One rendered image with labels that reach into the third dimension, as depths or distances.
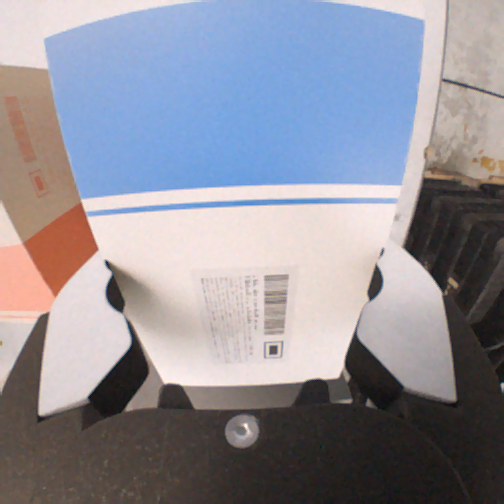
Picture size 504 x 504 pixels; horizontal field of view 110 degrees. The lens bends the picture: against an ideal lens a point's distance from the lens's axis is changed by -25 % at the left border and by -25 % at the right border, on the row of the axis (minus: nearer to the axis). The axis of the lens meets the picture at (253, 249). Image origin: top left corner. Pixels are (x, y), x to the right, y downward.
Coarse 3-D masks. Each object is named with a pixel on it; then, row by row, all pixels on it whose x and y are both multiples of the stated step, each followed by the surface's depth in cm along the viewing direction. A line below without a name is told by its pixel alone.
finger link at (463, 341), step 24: (456, 312) 6; (456, 336) 5; (456, 360) 5; (480, 360) 5; (456, 384) 4; (480, 384) 4; (408, 408) 4; (432, 408) 4; (456, 408) 4; (480, 408) 4; (432, 432) 3; (456, 432) 3; (480, 432) 3; (456, 456) 3; (480, 456) 3; (480, 480) 2
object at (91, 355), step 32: (96, 256) 9; (64, 288) 8; (96, 288) 8; (64, 320) 6; (96, 320) 6; (64, 352) 5; (96, 352) 5; (128, 352) 5; (64, 384) 4; (96, 384) 5; (128, 384) 6
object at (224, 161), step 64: (64, 0) 4; (128, 0) 5; (192, 0) 5; (256, 0) 5; (320, 0) 5; (384, 0) 5; (64, 64) 5; (128, 64) 6; (192, 64) 6; (256, 64) 6; (320, 64) 6; (384, 64) 6; (64, 128) 6; (128, 128) 7; (192, 128) 7; (256, 128) 7; (320, 128) 7; (384, 128) 7; (128, 192) 8; (192, 192) 8; (256, 192) 8; (320, 192) 8; (384, 192) 8; (128, 256) 9; (192, 256) 9; (256, 256) 9; (320, 256) 9; (192, 320) 11; (256, 320) 11; (320, 320) 11; (192, 384) 15; (256, 384) 15
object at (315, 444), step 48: (96, 432) 3; (144, 432) 3; (192, 432) 4; (240, 432) 4; (288, 432) 4; (336, 432) 3; (384, 432) 3; (48, 480) 2; (96, 480) 3; (144, 480) 3; (192, 480) 3; (240, 480) 3; (288, 480) 3; (336, 480) 3; (384, 480) 3; (432, 480) 2
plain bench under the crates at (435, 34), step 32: (0, 0) 8; (32, 0) 9; (448, 0) 10; (0, 32) 9; (32, 32) 10; (32, 64) 11; (416, 128) 15; (416, 160) 16; (416, 192) 17; (0, 352) 29
